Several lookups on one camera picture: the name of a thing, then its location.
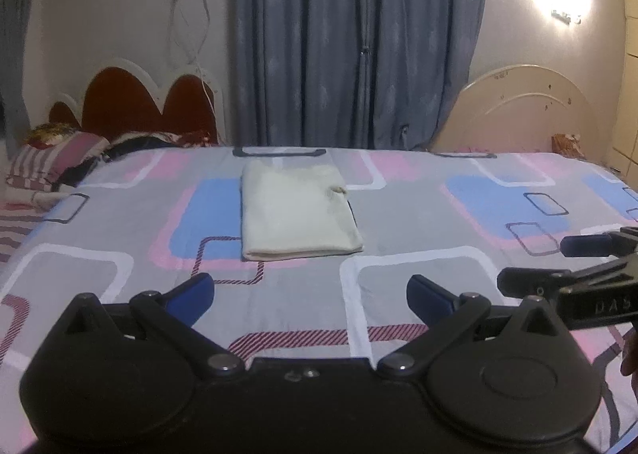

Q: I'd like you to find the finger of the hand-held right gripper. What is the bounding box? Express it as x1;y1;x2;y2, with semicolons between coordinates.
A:
560;227;638;258
497;255;638;298

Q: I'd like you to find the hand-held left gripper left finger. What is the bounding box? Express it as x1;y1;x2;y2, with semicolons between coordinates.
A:
50;273;246;377

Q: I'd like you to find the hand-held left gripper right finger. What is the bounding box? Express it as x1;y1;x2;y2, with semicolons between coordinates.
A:
378;274;574;379

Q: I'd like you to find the white cloth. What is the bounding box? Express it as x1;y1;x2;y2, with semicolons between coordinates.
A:
240;160;365;263

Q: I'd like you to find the person's right hand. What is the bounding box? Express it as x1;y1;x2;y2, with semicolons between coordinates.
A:
621;334;638;378

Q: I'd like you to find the small red patterned pillow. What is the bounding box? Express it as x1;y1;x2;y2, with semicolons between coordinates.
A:
551;133;585;159

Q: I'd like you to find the printed grey pink bedsheet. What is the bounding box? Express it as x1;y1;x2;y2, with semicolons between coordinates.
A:
0;147;638;454

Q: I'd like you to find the cream cabinet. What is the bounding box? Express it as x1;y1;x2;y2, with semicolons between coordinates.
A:
609;0;638;176

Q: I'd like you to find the cream arched headboard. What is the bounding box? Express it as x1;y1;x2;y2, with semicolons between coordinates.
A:
430;64;607;156

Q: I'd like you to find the red patterned cloth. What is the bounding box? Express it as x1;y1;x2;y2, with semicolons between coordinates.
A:
164;131;219;146

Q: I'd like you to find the pink striped bedsheet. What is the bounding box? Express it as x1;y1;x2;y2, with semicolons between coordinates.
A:
0;180;77;266

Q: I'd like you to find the pink striped pillow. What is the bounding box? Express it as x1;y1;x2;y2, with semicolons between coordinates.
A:
6;131;111;192

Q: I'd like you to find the red white scalloped headboard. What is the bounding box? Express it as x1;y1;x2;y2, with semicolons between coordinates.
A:
47;56;228;146

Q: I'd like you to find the red gold patterned pillow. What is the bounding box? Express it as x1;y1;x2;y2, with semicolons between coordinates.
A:
24;122;85;146

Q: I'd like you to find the narrow blue grey curtain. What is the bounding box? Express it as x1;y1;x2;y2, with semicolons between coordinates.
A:
0;0;44;146

